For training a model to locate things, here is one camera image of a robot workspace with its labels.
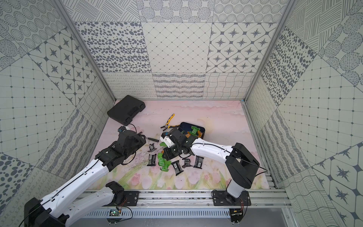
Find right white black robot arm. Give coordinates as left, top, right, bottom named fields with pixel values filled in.
left=160, top=126, right=266, bottom=199

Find dark blue storage box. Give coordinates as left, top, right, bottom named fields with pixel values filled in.
left=178, top=122, right=206, bottom=139

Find white vent grille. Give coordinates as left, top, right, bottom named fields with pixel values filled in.
left=85, top=208, right=230, bottom=219

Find tiny black cookie packet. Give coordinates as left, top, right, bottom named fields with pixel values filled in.
left=148, top=143, right=156, bottom=152

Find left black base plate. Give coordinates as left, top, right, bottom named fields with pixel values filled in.
left=104, top=191, right=140, bottom=207

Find aluminium mounting rail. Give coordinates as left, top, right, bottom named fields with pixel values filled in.
left=129, top=189, right=292, bottom=209

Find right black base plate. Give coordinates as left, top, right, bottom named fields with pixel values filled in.
left=211, top=190, right=251, bottom=206

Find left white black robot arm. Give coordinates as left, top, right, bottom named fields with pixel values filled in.
left=20, top=126, right=146, bottom=227

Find black plastic tool case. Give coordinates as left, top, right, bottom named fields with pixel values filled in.
left=107, top=95, right=146, bottom=126

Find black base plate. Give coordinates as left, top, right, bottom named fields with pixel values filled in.
left=211, top=190, right=251, bottom=206
left=104, top=191, right=140, bottom=207

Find green circuit board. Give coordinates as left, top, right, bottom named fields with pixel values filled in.
left=109, top=210, right=120, bottom=217

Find small black cookie packet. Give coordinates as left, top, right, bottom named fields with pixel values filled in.
left=182, top=158, right=192, bottom=168

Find yellow black pliers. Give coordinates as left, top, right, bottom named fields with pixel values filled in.
left=160, top=113, right=179, bottom=131

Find right black controller box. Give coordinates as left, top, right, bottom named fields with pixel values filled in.
left=229, top=209, right=244, bottom=224

